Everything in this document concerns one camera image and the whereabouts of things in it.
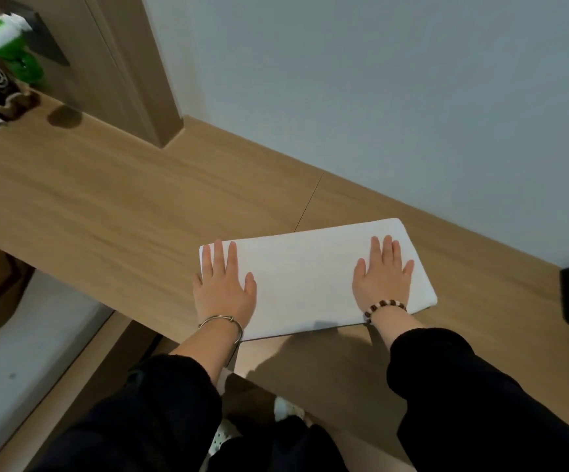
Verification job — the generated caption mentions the person's left hand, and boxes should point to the person's left hand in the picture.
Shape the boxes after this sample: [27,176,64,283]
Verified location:
[192,239,258,331]

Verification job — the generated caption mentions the white towel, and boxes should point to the white towel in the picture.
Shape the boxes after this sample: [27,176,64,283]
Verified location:
[198,217,438,342]

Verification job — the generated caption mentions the person's black trousers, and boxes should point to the person's black trousers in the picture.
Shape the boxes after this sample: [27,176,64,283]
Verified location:
[208,415,350,472]

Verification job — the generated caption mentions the person's right forearm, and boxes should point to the person's right forearm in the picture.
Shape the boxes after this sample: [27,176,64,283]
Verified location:
[365,305,569,472]

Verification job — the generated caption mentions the wooden wall pillar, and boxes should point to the wooden wall pillar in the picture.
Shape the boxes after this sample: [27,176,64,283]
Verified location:
[39,0,185,149]

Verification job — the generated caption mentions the brown and white beaded bracelet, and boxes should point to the brown and white beaded bracelet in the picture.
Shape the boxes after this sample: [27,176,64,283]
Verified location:
[363,299,408,324]

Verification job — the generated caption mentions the white mattress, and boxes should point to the white mattress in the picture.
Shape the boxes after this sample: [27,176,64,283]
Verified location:
[0,269,114,472]

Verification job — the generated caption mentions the silver bangle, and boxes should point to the silver bangle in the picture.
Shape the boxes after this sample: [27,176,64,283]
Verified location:
[198,315,244,345]

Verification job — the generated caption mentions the wooden bed frame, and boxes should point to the wooden bed frame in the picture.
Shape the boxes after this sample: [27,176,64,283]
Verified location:
[0,311,160,472]

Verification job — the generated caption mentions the person's left forearm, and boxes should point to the person's left forearm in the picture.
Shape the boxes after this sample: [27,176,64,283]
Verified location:
[29,317,245,472]

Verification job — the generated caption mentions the white perforated shoe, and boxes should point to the white perforated shoe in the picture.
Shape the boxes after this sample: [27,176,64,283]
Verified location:
[273,395,307,423]
[208,419,242,458]

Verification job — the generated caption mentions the green and white spray bottle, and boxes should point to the green and white spray bottle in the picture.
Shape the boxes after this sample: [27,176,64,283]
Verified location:
[0,12,45,85]

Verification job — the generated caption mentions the person's right hand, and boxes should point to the person's right hand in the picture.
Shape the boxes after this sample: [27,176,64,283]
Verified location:
[352,235,415,315]

